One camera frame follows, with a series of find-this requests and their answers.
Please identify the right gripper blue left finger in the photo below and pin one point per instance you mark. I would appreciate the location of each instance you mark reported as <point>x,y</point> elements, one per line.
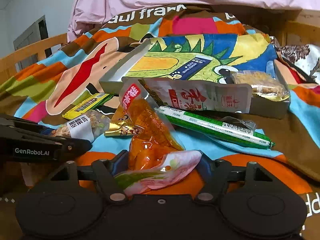
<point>119,163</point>

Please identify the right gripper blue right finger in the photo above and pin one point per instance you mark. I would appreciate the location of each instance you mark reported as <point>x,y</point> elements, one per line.
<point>205,167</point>

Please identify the orange snack pouch red label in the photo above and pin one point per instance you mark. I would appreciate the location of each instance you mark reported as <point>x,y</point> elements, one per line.
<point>156,159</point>

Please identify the clear mixed nut packet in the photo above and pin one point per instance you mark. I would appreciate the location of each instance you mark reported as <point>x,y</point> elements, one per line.
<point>88,126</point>

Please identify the gold foil snack packet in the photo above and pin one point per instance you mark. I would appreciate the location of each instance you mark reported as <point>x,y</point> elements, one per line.
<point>122,125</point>

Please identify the green white sausage stick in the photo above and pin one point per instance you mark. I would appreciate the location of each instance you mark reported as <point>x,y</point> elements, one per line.
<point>216,128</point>

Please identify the colourful monkey print blanket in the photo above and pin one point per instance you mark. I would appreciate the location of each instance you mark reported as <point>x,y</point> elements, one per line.
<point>46,90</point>

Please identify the yellow green snack bar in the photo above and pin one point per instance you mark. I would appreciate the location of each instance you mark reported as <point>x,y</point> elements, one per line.
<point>94,101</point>

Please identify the white red chinese snack bag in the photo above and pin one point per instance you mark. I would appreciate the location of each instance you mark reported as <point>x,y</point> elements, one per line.
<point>188,95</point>

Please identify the clear bag brown floss snack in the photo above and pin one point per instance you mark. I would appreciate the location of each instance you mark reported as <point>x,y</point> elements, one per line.
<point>263,85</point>

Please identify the colourful dinosaur tin tray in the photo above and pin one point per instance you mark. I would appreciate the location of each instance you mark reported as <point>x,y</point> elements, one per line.
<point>207,57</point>

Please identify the grey door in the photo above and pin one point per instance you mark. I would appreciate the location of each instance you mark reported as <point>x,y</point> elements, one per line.
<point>34,33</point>

